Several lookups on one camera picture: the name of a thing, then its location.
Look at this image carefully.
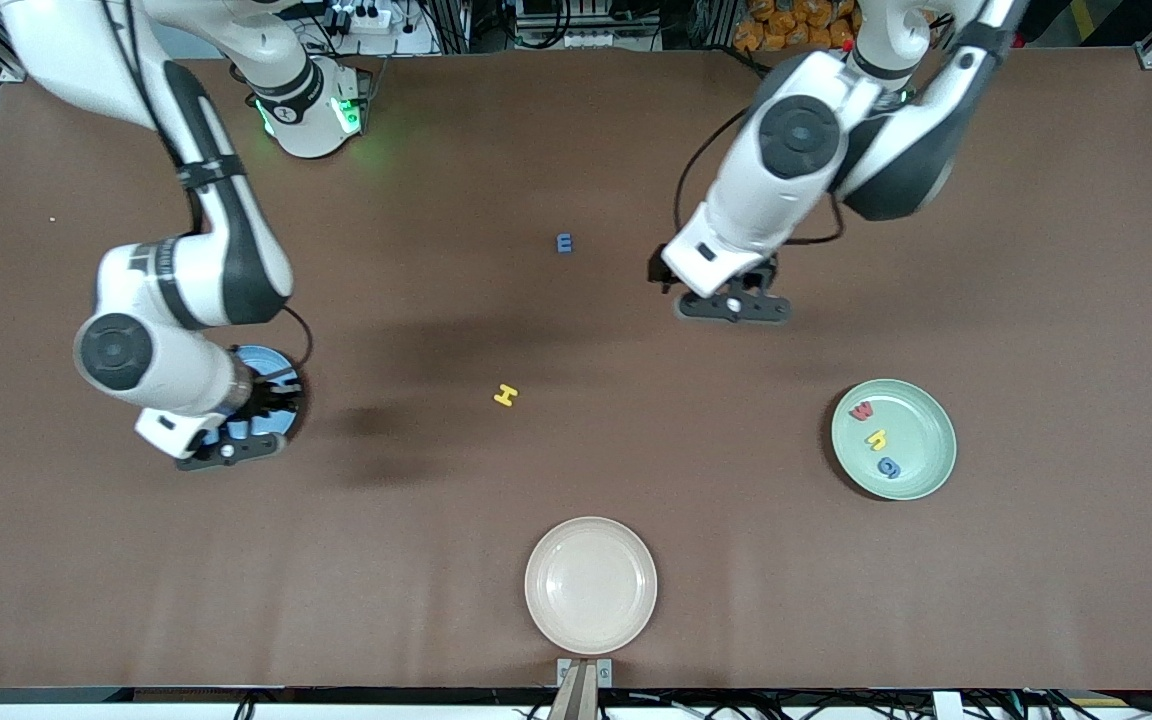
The blue plate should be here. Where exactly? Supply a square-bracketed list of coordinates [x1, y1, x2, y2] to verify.
[194, 345, 305, 463]

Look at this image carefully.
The green plate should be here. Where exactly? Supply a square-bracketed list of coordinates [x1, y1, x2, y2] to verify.
[831, 378, 958, 501]

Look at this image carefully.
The beige plate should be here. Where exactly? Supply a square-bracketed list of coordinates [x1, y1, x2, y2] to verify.
[524, 516, 659, 657]

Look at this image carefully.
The bag of oranges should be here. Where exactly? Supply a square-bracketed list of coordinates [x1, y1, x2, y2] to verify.
[733, 0, 862, 53]

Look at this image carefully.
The white power strip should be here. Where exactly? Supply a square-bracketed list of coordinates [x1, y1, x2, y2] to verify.
[331, 3, 395, 33]

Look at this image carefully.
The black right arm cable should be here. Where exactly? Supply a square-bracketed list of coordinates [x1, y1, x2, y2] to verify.
[96, 0, 315, 373]

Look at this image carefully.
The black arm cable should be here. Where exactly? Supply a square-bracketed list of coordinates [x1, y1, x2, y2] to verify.
[96, 0, 315, 373]
[674, 105, 847, 246]

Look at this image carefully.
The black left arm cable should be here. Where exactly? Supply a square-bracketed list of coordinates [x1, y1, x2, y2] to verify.
[674, 105, 847, 246]

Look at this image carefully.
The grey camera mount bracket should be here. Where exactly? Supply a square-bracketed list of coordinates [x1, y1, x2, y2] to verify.
[548, 657, 614, 720]

